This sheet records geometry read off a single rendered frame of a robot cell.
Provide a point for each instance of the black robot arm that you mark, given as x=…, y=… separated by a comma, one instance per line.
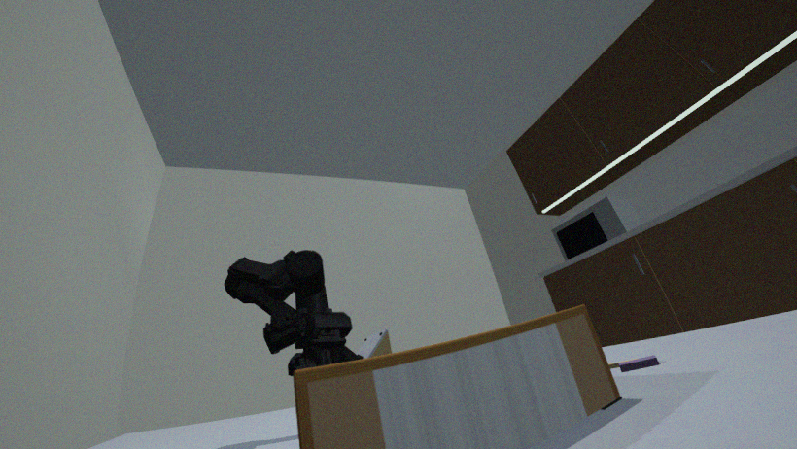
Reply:
x=268, y=285

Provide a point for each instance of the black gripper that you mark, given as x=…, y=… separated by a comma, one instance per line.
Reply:
x=320, y=341

